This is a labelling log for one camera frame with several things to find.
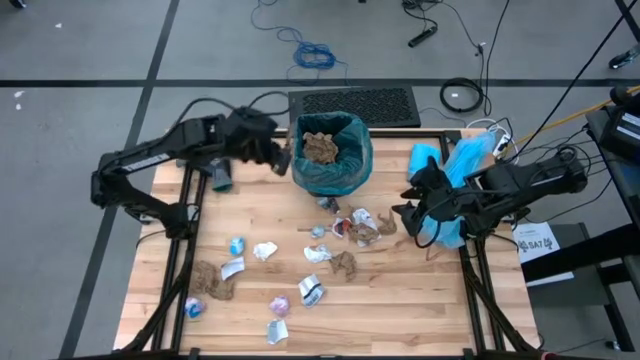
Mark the blue white small wrapper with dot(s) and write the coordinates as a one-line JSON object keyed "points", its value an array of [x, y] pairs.
{"points": [[237, 246]]}

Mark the light blue trash bag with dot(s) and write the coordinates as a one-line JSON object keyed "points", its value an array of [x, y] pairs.
{"points": [[467, 155]]}

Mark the black stand beam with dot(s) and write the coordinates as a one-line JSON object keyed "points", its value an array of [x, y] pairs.
{"points": [[575, 256]]}

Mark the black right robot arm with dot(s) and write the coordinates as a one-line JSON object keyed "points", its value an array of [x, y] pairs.
{"points": [[520, 185]]}

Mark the white printed paper sign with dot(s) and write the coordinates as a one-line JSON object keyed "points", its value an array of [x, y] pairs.
{"points": [[535, 242]]}

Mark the black box device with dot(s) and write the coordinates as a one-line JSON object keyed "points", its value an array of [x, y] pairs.
{"points": [[620, 135]]}

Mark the red black printed wrapper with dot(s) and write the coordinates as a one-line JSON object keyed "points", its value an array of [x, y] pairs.
{"points": [[341, 227]]}

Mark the grey side table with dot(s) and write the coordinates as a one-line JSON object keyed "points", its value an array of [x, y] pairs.
{"points": [[570, 295]]}

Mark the pale blue plastic wad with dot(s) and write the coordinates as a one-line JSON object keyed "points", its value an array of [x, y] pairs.
{"points": [[318, 231]]}

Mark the grey black stand foot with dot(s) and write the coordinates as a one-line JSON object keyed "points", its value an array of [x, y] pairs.
{"points": [[625, 59]]}

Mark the black perforated floor mat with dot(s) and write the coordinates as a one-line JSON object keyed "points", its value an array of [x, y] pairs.
{"points": [[385, 105]]}

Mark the teal bag-lined trash bin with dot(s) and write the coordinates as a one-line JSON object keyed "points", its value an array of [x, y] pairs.
{"points": [[345, 170]]}

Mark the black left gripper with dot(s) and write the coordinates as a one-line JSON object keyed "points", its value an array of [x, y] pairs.
{"points": [[252, 135]]}

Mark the black power strip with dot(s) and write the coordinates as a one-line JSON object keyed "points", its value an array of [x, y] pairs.
{"points": [[422, 36]]}

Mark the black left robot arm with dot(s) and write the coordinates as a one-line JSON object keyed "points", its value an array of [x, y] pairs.
{"points": [[145, 160]]}

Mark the silver white wrapper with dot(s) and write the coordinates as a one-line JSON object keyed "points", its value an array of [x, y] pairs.
{"points": [[276, 331]]}

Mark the brown paper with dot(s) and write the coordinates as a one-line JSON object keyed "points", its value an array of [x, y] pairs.
{"points": [[344, 262], [320, 147], [387, 223], [210, 280], [362, 234]]}

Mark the black plastic trash bin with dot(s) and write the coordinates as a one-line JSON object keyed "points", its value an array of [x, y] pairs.
{"points": [[325, 193]]}

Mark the white power strip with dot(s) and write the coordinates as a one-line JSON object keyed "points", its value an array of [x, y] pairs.
{"points": [[501, 144]]}

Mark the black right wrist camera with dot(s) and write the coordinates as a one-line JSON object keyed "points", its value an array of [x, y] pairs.
{"points": [[431, 172]]}

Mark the dark side desk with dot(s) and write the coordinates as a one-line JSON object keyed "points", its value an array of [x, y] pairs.
{"points": [[632, 175]]}

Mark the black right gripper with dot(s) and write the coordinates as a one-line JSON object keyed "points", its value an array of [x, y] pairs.
{"points": [[445, 205]]}

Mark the folded light blue trash bags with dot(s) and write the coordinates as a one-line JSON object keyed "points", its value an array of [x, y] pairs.
{"points": [[419, 155]]}

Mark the pink plastic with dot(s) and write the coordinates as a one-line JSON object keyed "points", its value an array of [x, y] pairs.
{"points": [[279, 305]]}

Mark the white paper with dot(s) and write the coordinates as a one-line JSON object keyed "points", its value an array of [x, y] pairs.
{"points": [[317, 254], [265, 250]]}

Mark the white paper scrap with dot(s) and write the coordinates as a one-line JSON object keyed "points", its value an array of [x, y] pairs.
{"points": [[232, 268]]}

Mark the blue pink plastic wad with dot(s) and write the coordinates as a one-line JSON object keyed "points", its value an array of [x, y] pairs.
{"points": [[194, 307]]}

